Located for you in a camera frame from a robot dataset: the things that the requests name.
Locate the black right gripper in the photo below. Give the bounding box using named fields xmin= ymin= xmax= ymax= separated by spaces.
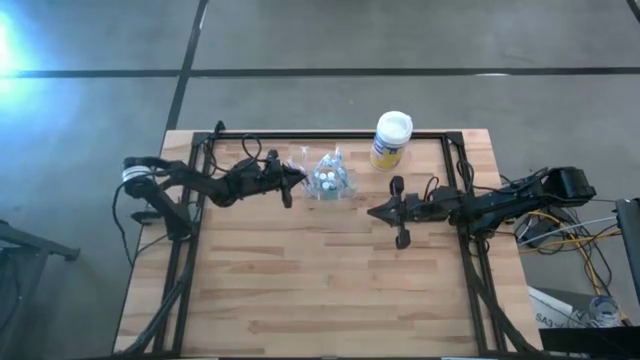
xmin=367 ymin=175 xmax=467 ymax=250

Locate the white paper sheet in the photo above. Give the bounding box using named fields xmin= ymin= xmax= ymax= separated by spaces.
xmin=527 ymin=285 xmax=594 ymax=330

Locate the clear acrylic organizer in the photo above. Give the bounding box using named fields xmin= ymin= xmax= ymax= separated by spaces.
xmin=298 ymin=143 xmax=360 ymax=202

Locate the yellow cable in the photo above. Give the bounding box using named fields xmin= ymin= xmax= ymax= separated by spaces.
xmin=518 ymin=209 xmax=630 ymax=326

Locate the black equipment case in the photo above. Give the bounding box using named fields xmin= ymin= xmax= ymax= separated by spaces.
xmin=537 ymin=287 xmax=640 ymax=360

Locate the white cable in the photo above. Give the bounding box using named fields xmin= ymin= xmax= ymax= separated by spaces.
xmin=518 ymin=215 xmax=621 ymax=247

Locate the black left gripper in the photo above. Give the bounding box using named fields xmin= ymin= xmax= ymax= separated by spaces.
xmin=232 ymin=148 xmax=308 ymax=209

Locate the dark grey cart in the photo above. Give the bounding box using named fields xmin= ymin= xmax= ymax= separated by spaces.
xmin=0 ymin=218 xmax=82 ymax=360

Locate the clear plastic cup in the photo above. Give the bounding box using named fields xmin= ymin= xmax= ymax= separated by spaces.
xmin=587 ymin=294 xmax=624 ymax=329

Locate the black cable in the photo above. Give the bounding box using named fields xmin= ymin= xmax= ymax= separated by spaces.
xmin=204 ymin=119 xmax=281 ymax=174
xmin=455 ymin=158 xmax=506 ymax=194

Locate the yellow Lysol wipes canister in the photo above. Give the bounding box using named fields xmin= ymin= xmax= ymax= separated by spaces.
xmin=368 ymin=110 xmax=414 ymax=173

